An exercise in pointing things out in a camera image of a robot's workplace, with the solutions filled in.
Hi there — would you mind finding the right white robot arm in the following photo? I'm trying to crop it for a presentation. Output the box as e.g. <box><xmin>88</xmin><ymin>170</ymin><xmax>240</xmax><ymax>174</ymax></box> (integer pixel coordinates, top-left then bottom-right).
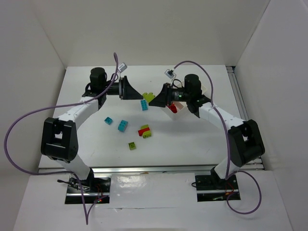
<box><xmin>149</xmin><ymin>74</ymin><xmax>265</xmax><ymax>185</ymax></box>

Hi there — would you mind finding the long red lego brick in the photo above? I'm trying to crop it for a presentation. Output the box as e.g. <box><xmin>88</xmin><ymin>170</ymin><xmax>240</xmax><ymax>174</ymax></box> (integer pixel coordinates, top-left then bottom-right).
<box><xmin>167</xmin><ymin>103</ymin><xmax>178</xmax><ymax>114</ymax></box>

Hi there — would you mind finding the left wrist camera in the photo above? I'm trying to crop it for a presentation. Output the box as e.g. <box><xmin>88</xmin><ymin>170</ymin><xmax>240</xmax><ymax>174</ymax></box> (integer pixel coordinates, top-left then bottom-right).
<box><xmin>118</xmin><ymin>63</ymin><xmax>127</xmax><ymax>73</ymax></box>

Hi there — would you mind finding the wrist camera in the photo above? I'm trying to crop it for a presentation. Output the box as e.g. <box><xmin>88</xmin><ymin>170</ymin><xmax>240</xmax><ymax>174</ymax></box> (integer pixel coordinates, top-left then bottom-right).
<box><xmin>118</xmin><ymin>63</ymin><xmax>127</xmax><ymax>73</ymax></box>
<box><xmin>165</xmin><ymin>69</ymin><xmax>175</xmax><ymax>79</ymax></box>

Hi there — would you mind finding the green red curved lego stack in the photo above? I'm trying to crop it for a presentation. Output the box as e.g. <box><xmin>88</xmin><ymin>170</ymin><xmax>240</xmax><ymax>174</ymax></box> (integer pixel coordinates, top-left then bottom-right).
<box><xmin>138</xmin><ymin>124</ymin><xmax>152</xmax><ymax>139</ymax></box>

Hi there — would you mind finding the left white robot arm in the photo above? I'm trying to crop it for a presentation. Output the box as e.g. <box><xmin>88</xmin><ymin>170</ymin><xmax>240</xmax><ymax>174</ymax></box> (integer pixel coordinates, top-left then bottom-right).
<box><xmin>41</xmin><ymin>64</ymin><xmax>143</xmax><ymax>190</ymax></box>

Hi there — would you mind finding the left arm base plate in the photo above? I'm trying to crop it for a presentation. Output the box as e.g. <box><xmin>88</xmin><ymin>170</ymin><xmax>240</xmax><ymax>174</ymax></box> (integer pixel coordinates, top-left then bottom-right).
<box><xmin>57</xmin><ymin>177</ymin><xmax>111</xmax><ymax>205</ymax></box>

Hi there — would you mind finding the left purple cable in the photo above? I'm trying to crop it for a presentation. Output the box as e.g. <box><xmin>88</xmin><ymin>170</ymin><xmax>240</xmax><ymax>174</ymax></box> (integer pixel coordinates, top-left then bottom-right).
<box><xmin>4</xmin><ymin>52</ymin><xmax>121</xmax><ymax>225</ymax></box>

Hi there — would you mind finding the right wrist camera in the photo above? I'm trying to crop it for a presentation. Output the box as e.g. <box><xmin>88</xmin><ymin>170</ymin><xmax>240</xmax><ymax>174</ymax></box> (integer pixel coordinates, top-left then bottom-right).
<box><xmin>165</xmin><ymin>69</ymin><xmax>175</xmax><ymax>79</ymax></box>

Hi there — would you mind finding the long green lego brick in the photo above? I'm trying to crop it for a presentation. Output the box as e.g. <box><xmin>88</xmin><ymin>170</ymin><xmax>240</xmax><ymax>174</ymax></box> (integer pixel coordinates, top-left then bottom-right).
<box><xmin>142</xmin><ymin>92</ymin><xmax>155</xmax><ymax>103</ymax></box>

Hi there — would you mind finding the small green lego brick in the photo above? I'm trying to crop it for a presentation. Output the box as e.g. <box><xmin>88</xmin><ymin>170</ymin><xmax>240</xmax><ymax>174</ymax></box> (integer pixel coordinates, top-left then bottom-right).
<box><xmin>128</xmin><ymin>142</ymin><xmax>136</xmax><ymax>151</ymax></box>

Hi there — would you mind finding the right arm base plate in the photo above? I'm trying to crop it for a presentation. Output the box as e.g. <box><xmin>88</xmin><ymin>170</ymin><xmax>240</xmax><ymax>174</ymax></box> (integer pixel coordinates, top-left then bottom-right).
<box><xmin>191</xmin><ymin>175</ymin><xmax>241</xmax><ymax>202</ymax></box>

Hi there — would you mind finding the front aluminium rail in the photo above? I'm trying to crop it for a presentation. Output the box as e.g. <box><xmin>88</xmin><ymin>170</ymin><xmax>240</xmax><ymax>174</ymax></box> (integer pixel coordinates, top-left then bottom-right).
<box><xmin>39</xmin><ymin>163</ymin><xmax>264</xmax><ymax>173</ymax></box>

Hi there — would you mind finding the long teal lego brick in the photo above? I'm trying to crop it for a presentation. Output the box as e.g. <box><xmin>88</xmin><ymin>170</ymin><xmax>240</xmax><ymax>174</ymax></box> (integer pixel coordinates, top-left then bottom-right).
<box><xmin>141</xmin><ymin>100</ymin><xmax>148</xmax><ymax>111</ymax></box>

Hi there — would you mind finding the white divided container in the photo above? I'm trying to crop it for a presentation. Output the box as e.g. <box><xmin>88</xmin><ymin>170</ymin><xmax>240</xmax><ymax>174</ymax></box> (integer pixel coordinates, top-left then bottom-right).
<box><xmin>163</xmin><ymin>82</ymin><xmax>204</xmax><ymax>120</ymax></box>

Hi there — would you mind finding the small teal lego brick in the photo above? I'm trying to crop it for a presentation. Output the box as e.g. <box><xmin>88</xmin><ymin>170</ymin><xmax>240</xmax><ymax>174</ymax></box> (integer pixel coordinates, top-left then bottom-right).
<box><xmin>104</xmin><ymin>117</ymin><xmax>113</xmax><ymax>125</ymax></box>

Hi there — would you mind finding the curved teal lego brick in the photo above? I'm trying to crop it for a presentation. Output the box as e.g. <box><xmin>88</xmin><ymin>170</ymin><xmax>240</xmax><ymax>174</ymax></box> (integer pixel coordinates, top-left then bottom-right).
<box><xmin>118</xmin><ymin>120</ymin><xmax>128</xmax><ymax>132</ymax></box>

